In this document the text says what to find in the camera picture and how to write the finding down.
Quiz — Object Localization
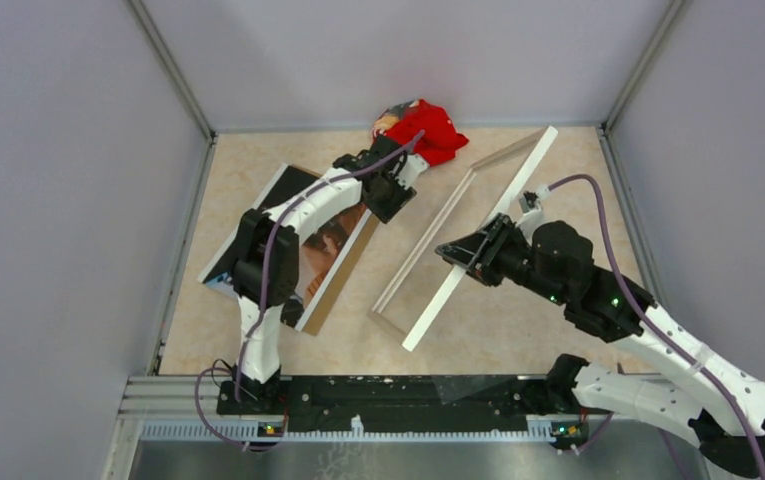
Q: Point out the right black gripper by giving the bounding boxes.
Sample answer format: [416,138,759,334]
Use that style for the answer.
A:
[436,212,567,305]

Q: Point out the light wooden picture frame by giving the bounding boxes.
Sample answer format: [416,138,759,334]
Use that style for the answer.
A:
[368,126,559,352]

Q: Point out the printed photo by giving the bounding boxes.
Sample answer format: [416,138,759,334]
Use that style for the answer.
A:
[197,163,381,337]

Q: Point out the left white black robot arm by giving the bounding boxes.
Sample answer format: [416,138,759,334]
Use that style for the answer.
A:
[231,147,429,414]

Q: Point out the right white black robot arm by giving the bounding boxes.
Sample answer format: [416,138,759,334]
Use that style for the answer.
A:
[436,214,765,479]

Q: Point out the crumpled red cloth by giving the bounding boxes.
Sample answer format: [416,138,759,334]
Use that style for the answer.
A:
[371,98,470,167]

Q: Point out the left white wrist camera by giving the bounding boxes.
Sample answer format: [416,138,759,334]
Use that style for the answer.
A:
[396,154,430,189]

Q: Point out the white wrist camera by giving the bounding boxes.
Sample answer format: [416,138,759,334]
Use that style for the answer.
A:
[396,154,430,189]
[518,184,551,231]

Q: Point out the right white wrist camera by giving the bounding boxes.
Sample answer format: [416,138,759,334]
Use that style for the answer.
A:
[518,184,551,231]

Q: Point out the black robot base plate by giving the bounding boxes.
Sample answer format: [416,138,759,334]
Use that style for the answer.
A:
[216,375,582,433]

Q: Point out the aluminium rail with cable duct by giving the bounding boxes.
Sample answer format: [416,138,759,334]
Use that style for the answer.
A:
[100,374,744,480]

